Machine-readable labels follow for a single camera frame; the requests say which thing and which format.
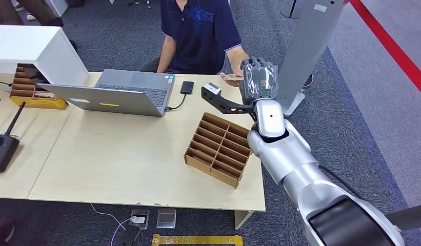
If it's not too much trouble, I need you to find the white floor cable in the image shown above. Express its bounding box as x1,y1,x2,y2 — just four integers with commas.
89,203,133,246

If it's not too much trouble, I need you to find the person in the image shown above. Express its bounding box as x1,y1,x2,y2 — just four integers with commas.
139,0,250,88
0,0,65,27

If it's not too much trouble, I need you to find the yellow taped floor frame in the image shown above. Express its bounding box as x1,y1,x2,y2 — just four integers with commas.
151,234,244,246

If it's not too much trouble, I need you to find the wooden slotted card holder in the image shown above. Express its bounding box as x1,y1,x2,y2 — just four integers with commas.
183,112,253,189

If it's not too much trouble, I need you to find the white box cabinet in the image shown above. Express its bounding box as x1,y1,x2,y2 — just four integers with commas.
0,25,90,87

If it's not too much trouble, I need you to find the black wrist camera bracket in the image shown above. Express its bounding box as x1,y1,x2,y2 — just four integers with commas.
201,86,258,121

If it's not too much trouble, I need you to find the grey kiosk pillar white base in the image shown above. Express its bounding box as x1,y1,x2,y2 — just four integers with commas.
276,0,347,118

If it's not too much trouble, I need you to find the black floor device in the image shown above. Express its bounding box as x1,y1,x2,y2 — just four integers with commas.
118,225,140,246

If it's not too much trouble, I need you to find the black drive cable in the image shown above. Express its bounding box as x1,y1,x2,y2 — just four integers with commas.
165,93,187,111

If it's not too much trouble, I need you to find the floor socket with white plug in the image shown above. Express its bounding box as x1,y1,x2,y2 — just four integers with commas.
129,209,151,231

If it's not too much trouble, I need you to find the grey laptop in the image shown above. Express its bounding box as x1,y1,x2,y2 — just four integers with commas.
37,69,175,118

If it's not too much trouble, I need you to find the black stanchion base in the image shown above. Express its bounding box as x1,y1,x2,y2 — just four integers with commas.
279,0,304,19

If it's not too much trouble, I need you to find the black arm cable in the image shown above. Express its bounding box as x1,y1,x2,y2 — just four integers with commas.
318,165,362,199

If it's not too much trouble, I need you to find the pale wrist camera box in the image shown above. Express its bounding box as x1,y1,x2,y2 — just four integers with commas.
205,81,222,95

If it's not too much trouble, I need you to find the white background cabinet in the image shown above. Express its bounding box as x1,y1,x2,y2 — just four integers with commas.
45,0,69,17

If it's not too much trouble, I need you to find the black external drive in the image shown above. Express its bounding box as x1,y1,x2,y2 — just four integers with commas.
179,80,194,95

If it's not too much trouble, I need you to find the pale desk leg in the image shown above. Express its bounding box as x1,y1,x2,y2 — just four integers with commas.
234,210,254,231

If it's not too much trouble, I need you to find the black router with antennas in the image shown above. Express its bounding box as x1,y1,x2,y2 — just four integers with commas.
0,98,27,174

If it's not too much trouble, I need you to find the wooden card holder yellow base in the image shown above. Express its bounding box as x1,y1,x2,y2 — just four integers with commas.
9,63,68,110

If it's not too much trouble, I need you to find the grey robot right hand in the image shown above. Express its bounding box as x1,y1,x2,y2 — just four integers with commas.
239,56,279,105

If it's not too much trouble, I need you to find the grey floor plate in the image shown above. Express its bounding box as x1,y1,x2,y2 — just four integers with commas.
156,208,177,230

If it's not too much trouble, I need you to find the person's left hand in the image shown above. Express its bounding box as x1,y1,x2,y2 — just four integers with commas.
219,72,244,88

